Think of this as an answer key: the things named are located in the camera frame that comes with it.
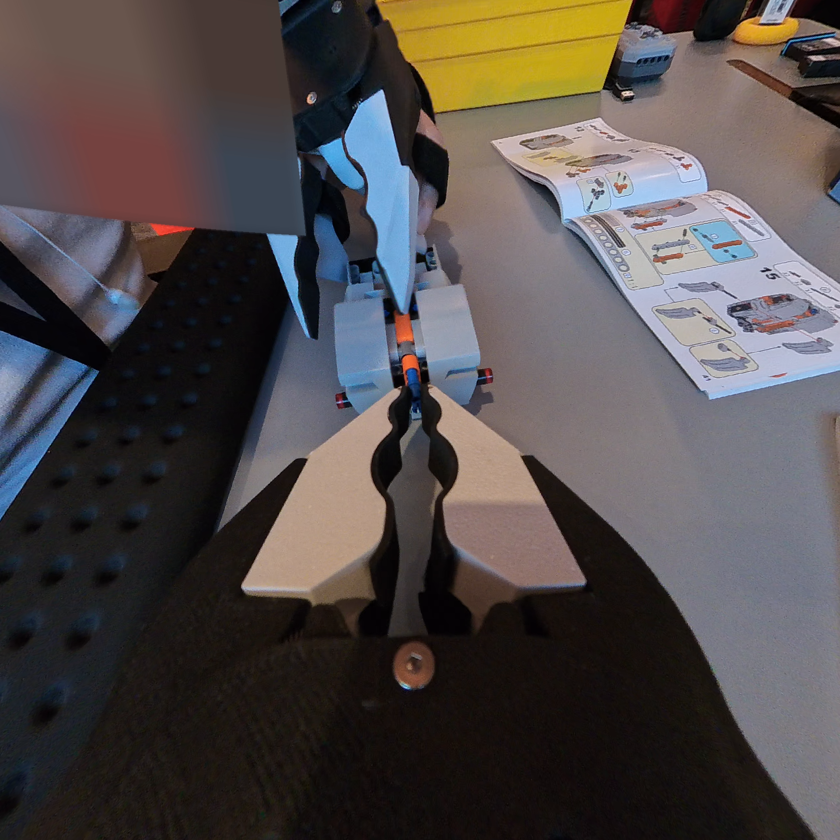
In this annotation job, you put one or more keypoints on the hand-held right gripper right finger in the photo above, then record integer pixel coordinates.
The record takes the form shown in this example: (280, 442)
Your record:
(512, 525)

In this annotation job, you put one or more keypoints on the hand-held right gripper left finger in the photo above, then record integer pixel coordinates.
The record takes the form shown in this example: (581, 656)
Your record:
(315, 525)

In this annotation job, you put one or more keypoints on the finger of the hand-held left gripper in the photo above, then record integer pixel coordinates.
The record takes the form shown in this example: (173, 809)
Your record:
(289, 262)
(390, 197)

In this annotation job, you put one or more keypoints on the grey building block robot model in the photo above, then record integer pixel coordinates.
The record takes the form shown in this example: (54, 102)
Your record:
(439, 334)

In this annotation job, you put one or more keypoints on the grey desk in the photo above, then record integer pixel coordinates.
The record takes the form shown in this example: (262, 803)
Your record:
(590, 492)

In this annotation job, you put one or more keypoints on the person's left hand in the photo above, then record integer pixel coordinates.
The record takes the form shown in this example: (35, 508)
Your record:
(428, 207)

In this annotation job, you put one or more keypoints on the yellow plastic bin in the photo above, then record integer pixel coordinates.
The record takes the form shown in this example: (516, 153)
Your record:
(512, 59)

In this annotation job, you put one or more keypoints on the grey battery block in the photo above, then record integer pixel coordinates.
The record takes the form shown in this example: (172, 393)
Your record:
(643, 56)

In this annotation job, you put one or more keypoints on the open instruction booklet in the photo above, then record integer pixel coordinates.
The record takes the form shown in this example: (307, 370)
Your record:
(689, 262)

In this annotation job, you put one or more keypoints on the black round pouch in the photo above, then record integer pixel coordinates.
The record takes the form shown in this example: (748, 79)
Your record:
(715, 19)

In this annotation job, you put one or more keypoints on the brown wooden stick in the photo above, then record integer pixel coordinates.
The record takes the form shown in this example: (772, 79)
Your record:
(761, 79)

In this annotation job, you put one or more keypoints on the yellow tape roll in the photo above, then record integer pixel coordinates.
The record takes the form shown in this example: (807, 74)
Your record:
(764, 31)

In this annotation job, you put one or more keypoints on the small black box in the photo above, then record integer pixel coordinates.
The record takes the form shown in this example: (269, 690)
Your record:
(820, 65)
(814, 46)

